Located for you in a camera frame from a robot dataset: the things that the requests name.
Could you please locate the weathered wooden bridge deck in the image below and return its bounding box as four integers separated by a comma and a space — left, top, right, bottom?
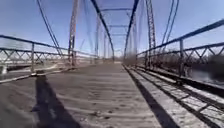
0, 62, 224, 128

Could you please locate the river water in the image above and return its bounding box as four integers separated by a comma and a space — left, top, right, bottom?
186, 68, 224, 88

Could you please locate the rusty steel bridge truss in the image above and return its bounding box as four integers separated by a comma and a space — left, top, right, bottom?
35, 0, 181, 66

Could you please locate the metal bridge railing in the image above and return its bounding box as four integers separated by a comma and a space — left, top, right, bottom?
134, 18, 224, 98
0, 34, 100, 84

